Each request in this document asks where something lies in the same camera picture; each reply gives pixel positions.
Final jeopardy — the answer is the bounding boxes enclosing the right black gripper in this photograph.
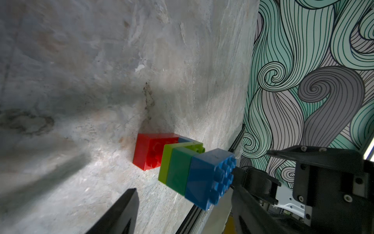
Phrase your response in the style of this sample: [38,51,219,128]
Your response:
[232,145,374,234]

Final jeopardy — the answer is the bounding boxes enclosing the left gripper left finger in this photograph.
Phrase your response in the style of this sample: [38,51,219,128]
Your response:
[86,188,139,234]

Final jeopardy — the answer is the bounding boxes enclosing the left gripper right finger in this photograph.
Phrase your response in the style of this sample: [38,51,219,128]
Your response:
[230,187,293,234]

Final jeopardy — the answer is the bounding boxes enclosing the dark blue lego brick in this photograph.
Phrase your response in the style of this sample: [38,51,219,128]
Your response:
[185,148,237,211]

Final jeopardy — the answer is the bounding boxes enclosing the red lego brick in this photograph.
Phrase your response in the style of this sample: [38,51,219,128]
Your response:
[132,133,179,171]

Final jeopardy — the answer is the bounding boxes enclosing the lime green lego brick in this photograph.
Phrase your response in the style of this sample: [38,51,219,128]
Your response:
[158,141,206,185]

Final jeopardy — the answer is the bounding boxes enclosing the small dark green lego brick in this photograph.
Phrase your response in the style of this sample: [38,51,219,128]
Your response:
[166,147,200,196]

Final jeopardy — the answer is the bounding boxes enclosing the small light blue lego brick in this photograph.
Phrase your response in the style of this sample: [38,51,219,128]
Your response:
[178,136,194,143]

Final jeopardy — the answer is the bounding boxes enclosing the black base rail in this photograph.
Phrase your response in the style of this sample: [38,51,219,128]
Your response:
[176,124,245,234]

